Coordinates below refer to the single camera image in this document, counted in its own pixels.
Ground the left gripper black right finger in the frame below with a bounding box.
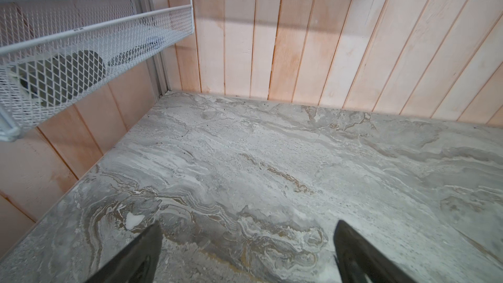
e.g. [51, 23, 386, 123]
[333, 220, 415, 283]

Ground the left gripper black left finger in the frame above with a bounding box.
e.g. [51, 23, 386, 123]
[86, 221, 162, 283]

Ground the dark object in shelf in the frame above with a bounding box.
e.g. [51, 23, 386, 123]
[10, 50, 106, 107]

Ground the white wire mesh shelf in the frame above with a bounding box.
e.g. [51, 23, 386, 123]
[1, 0, 195, 142]

